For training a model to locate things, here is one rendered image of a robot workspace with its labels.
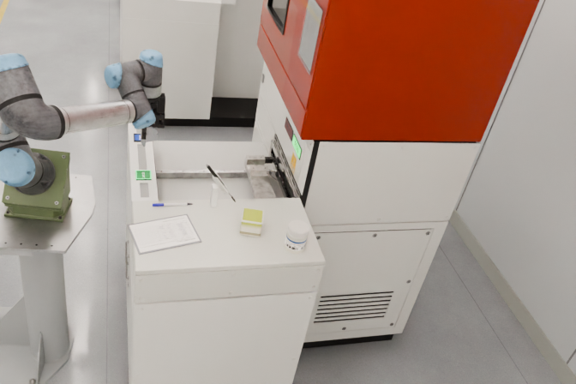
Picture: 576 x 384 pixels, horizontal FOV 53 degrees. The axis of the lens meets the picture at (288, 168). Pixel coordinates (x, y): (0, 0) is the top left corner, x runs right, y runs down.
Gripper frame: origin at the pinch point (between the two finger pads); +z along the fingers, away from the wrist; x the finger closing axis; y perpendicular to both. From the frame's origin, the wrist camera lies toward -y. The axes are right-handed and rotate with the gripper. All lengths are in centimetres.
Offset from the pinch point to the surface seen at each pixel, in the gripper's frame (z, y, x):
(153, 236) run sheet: 13.8, 2.6, -34.6
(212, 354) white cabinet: 58, 24, -50
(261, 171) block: 20, 49, 10
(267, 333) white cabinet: 49, 43, -50
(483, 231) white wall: 92, 207, 46
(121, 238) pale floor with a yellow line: 111, -6, 72
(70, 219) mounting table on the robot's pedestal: 28.7, -25.0, -7.7
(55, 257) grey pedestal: 49, -32, -5
